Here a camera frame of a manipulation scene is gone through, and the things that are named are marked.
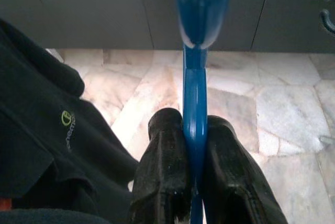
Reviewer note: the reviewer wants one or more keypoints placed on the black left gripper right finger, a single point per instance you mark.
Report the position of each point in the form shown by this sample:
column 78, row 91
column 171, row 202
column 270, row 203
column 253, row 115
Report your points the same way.
column 235, row 182

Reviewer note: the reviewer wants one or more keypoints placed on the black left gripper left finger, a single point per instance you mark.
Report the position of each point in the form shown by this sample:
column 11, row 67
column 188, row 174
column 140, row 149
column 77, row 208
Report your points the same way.
column 162, row 169

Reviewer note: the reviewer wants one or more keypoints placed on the blue plastic hanger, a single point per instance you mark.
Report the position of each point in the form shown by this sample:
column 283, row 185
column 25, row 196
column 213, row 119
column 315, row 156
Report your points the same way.
column 195, row 90

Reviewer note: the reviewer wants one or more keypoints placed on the plain black garment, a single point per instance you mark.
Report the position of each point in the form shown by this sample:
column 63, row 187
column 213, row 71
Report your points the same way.
column 47, row 217

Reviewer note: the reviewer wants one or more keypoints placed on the black shirt green logo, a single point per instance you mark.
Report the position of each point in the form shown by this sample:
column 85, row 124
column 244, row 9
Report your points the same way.
column 39, row 103

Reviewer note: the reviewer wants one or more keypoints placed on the black TV console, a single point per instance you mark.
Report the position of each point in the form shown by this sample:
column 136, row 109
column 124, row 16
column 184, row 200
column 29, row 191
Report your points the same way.
column 78, row 12

